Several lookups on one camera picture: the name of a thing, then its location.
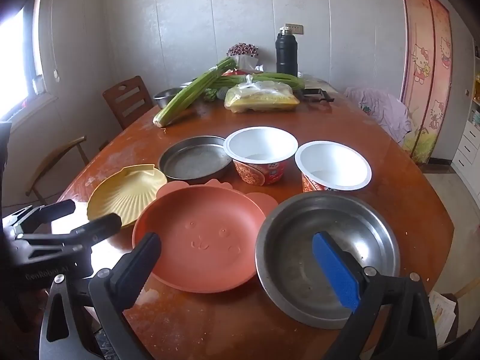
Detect black thermos flask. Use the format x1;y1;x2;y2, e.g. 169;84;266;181
276;26;299;77

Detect long green vegetable stalks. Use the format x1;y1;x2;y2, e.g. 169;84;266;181
214;72;306;91

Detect celery bunch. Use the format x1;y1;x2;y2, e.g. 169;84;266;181
152;57;238;128

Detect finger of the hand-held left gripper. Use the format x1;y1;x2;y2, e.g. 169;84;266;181
17;213;123;256
4;199;77;241

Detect plastic bag of corn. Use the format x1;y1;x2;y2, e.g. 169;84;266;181
224;75;301;114

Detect window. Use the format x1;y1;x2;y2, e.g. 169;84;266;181
0;0;44;121

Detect paper sheets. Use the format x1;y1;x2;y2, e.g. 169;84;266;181
427;290;458;342

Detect pink cartoon cat wardrobe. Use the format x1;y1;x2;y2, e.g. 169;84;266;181
397;0;456;164

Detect yellow shell-shaped plate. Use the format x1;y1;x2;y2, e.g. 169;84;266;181
86;164;168;229

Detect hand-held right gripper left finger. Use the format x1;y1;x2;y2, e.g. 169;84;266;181
38;232;163;360

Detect steel basin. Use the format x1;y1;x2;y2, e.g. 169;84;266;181
153;87;188;109

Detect white storage cabinet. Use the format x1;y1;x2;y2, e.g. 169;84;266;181
450;56;480;199

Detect red printed paper bowl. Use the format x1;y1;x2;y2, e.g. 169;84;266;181
223;127;299;187
295;141;372;194

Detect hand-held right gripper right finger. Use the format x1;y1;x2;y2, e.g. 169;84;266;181
312;231;449;360

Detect steel bowl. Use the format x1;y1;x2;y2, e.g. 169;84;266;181
255;191;401;330

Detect dark-seated wooden armchair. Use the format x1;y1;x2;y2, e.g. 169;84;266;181
25;136;110;207

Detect wooden slat-back chair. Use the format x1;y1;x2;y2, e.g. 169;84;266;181
102;76;155;131

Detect round steel plate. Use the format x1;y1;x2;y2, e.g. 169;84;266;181
158;136;234;185

